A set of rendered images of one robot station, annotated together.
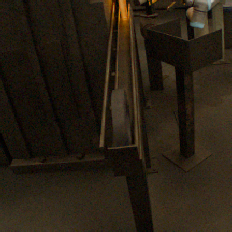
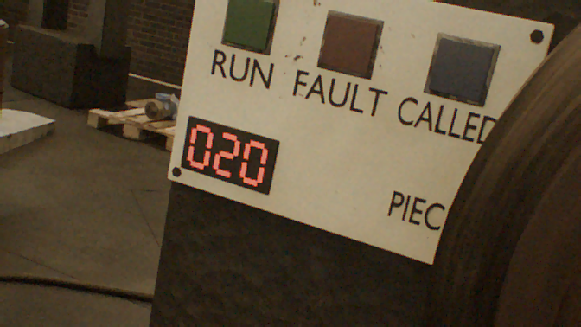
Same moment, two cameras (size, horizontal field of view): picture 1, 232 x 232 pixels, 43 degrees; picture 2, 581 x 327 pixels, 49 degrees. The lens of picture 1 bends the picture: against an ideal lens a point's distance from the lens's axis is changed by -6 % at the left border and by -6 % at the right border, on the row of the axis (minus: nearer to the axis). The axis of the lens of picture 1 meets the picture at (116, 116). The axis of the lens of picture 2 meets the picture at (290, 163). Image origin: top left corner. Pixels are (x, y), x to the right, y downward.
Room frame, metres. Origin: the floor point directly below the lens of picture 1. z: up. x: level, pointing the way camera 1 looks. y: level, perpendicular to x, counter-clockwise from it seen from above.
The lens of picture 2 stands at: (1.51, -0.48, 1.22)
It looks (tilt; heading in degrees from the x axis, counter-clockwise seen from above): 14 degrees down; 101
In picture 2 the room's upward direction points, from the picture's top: 12 degrees clockwise
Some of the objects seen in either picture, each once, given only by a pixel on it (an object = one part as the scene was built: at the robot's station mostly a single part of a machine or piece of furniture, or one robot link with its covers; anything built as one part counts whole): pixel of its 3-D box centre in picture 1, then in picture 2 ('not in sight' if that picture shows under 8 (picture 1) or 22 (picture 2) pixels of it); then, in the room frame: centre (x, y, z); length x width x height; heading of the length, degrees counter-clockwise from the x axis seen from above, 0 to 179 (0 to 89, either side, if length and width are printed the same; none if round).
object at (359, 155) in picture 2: not in sight; (338, 111); (1.45, -0.01, 1.15); 0.26 x 0.02 x 0.18; 172
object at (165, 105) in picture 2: not in sight; (169, 106); (-0.40, 4.07, 0.25); 0.40 x 0.24 x 0.22; 82
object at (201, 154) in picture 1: (188, 100); not in sight; (1.22, -0.35, 0.36); 0.26 x 0.20 x 0.72; 27
